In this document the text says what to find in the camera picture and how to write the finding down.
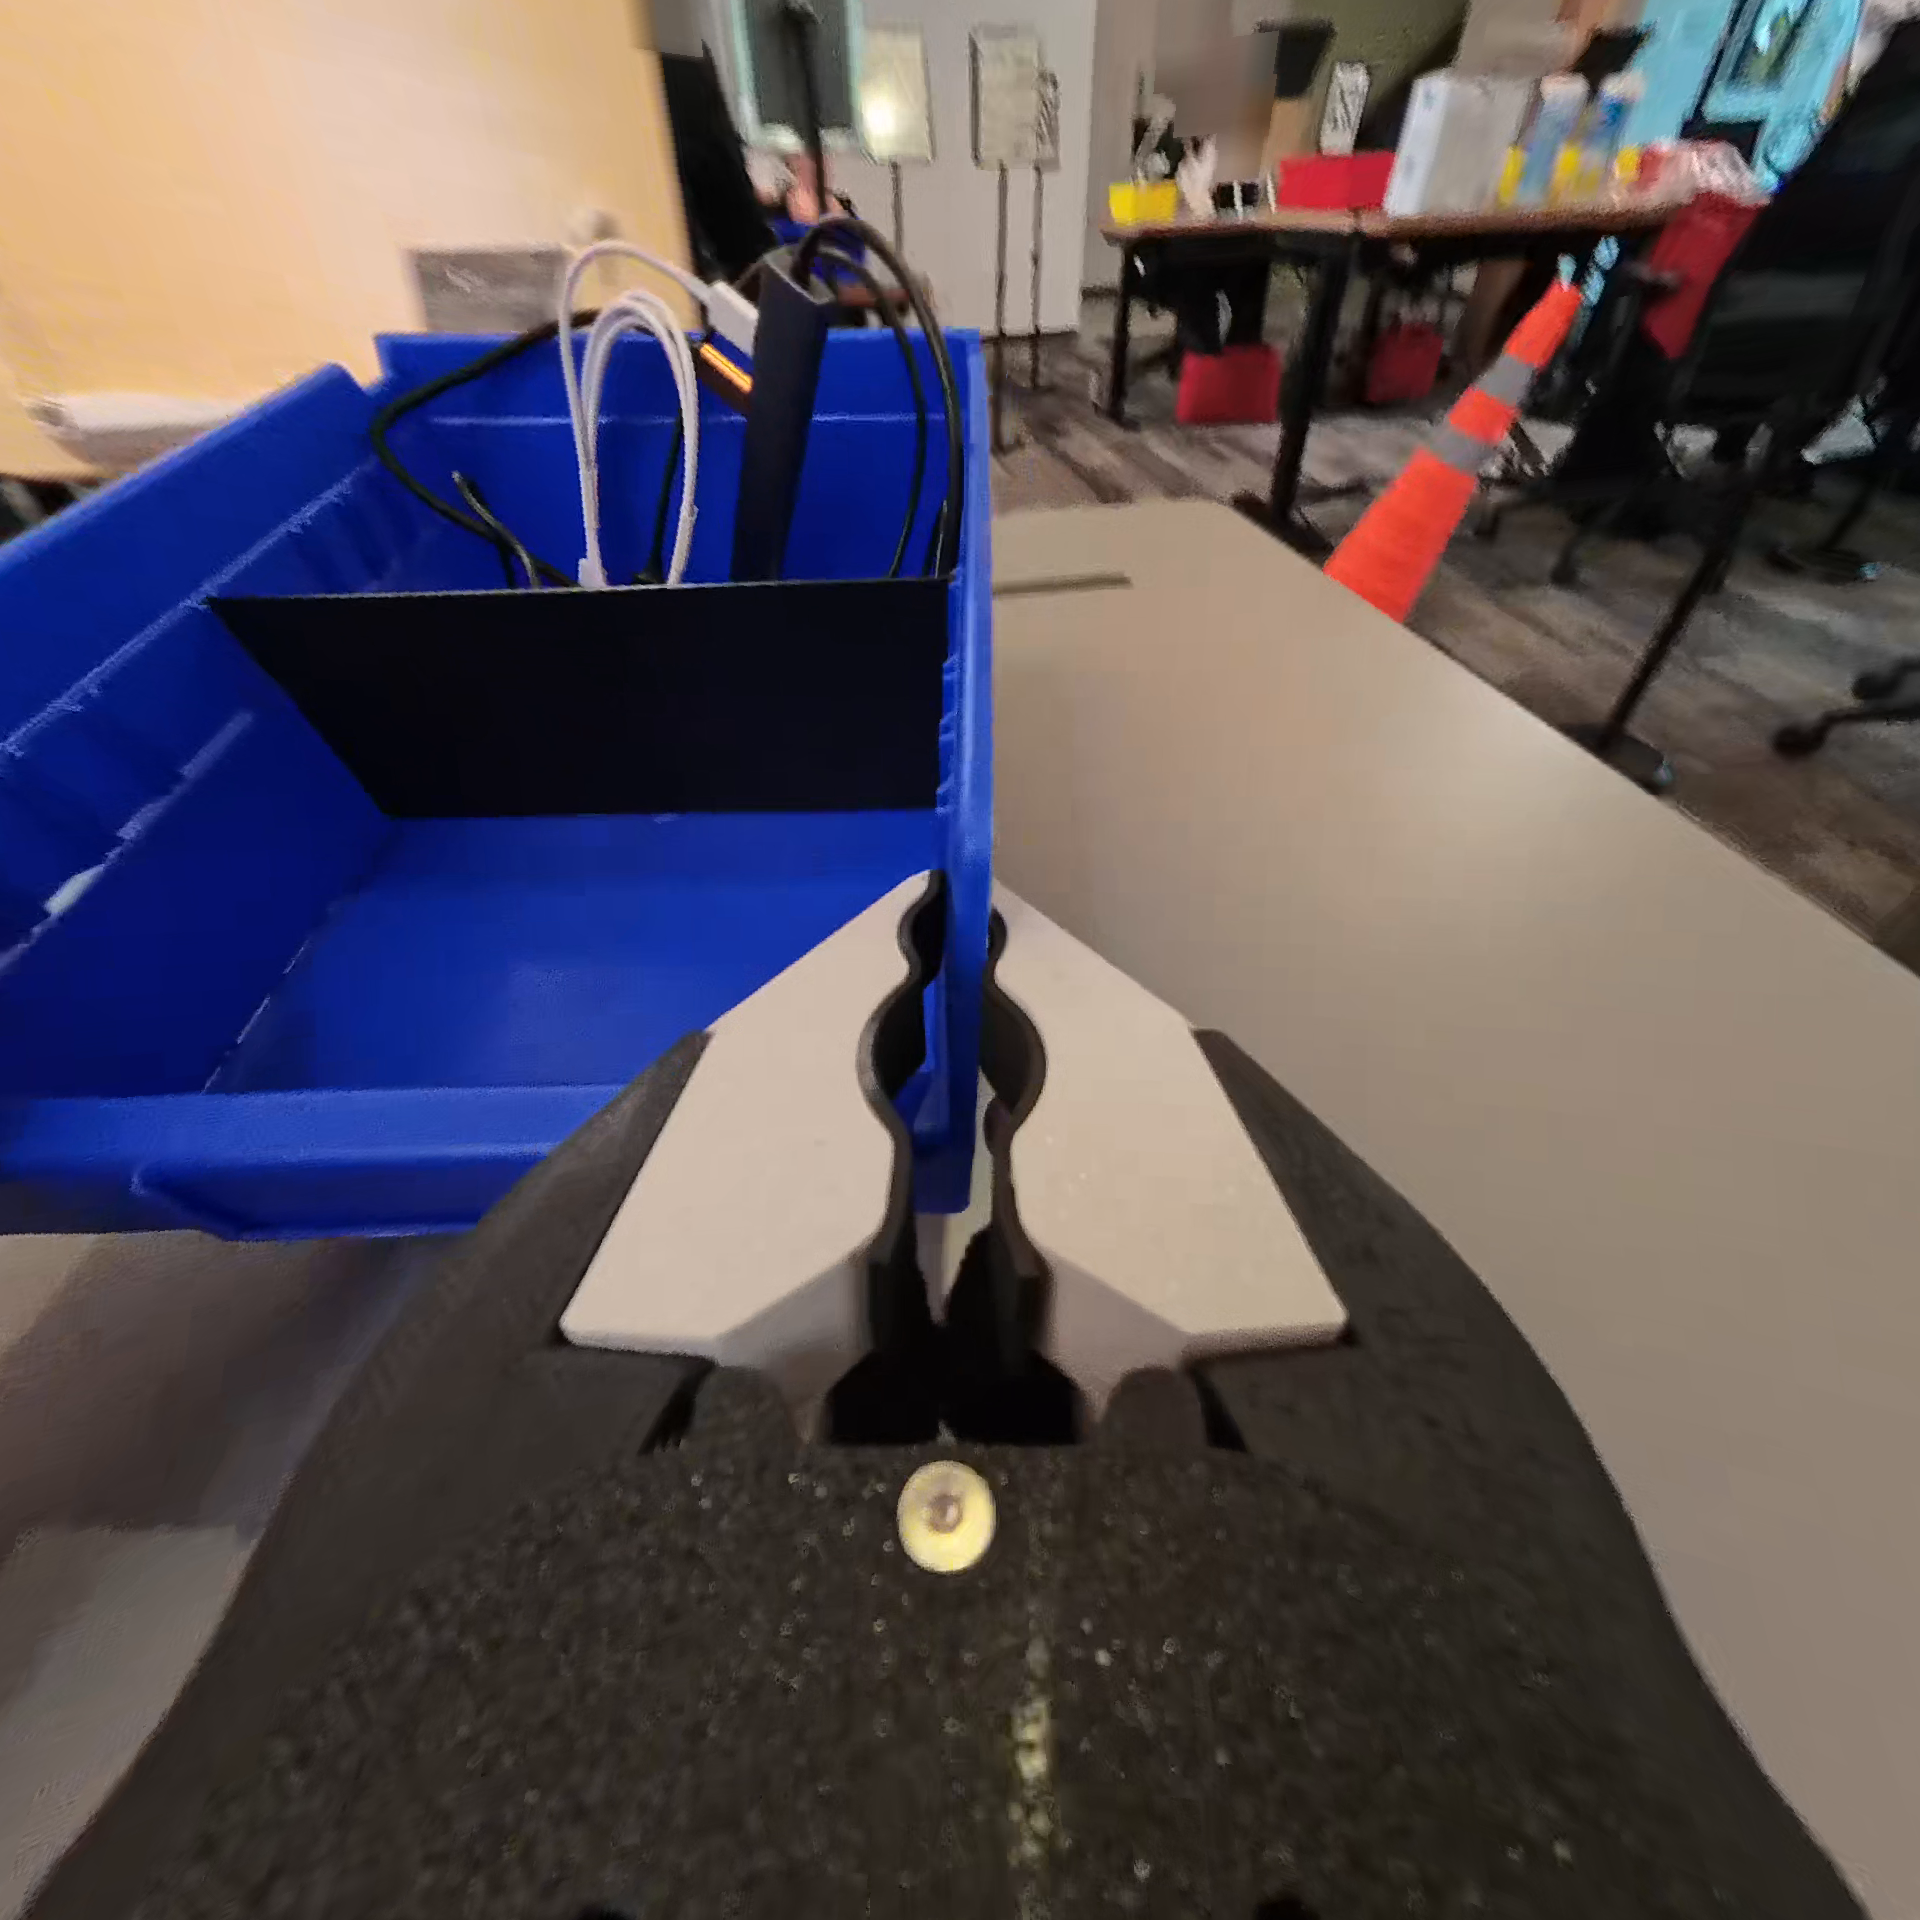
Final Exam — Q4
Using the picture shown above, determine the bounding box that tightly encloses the white cardboard box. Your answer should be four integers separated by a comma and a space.
1383, 66, 1535, 219

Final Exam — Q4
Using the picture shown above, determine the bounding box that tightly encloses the grey desk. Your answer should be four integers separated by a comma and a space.
0, 499, 1920, 1920

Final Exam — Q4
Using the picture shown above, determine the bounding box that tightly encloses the dark usb hub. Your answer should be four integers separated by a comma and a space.
728, 247, 840, 584

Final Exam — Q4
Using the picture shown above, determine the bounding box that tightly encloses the brown background table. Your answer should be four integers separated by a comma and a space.
1099, 194, 1705, 557

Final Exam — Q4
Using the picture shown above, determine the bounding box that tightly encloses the white cable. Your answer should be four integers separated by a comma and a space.
555, 240, 759, 590

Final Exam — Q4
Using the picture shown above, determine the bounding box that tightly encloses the sign stand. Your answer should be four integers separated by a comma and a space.
967, 28, 1065, 395
852, 28, 940, 324

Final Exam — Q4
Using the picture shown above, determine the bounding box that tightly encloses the black office chair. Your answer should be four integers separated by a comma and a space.
1551, 22, 1920, 590

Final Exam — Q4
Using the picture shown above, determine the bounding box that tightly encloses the small red bin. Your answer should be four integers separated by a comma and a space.
1275, 150, 1400, 213

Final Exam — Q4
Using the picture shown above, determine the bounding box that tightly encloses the blue plastic bin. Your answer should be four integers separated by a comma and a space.
0, 323, 999, 1239

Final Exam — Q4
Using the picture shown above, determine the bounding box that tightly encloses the black hub cable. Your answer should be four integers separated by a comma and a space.
780, 216, 968, 584

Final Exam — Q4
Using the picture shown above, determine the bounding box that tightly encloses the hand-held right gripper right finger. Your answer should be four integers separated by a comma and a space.
948, 886, 1347, 1443

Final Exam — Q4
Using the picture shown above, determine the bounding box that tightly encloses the orange traffic cone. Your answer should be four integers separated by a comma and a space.
1324, 276, 1585, 623

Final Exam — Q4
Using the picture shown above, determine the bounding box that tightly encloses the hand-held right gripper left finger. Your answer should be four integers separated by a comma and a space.
560, 874, 950, 1443

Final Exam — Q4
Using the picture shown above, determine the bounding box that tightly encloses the black bin divider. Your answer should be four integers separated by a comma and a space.
209, 573, 953, 818

